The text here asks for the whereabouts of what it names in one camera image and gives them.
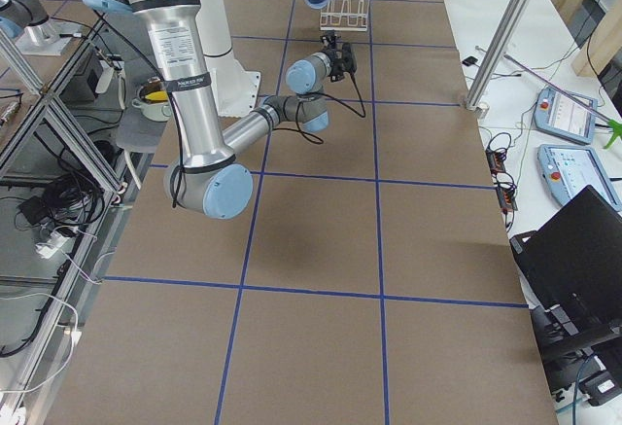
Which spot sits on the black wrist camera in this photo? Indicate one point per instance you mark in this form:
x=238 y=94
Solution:
x=341 y=56

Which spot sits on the white wire cup holder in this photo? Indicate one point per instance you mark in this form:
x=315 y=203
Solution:
x=345 y=15

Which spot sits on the purple metal rod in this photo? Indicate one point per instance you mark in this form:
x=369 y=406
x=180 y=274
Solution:
x=564 y=92

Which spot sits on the white enamel pot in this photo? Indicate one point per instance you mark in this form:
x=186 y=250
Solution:
x=152 y=101

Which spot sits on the white power adapter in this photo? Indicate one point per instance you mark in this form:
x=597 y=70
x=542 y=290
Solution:
x=54 y=244

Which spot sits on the lower teach pendant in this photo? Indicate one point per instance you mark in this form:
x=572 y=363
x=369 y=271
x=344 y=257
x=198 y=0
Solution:
x=567 y=170

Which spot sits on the orange black power strip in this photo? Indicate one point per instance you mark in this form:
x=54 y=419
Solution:
x=503 y=182

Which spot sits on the upper teach pendant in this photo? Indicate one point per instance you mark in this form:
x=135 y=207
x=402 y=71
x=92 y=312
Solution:
x=558 y=115

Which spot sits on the black power brick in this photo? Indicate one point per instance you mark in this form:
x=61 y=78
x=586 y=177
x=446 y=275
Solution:
x=34 y=210

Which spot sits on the teach pendant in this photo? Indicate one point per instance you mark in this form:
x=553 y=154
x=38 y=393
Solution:
x=558 y=115
x=567 y=170

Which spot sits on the small black device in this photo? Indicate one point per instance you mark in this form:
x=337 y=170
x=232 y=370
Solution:
x=470 y=60

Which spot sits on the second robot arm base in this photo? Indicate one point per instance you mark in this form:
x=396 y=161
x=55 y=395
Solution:
x=28 y=23

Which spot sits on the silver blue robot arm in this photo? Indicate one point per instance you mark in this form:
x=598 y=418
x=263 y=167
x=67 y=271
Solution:
x=212 y=98

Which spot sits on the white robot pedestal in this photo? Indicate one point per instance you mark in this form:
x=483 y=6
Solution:
x=236 y=90

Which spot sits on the green plastic clamp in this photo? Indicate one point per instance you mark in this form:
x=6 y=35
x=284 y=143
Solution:
x=616 y=132

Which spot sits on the black laptop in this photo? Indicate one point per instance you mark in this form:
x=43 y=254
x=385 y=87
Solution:
x=574 y=259

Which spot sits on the aluminium frame post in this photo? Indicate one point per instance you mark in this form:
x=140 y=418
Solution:
x=509 y=21

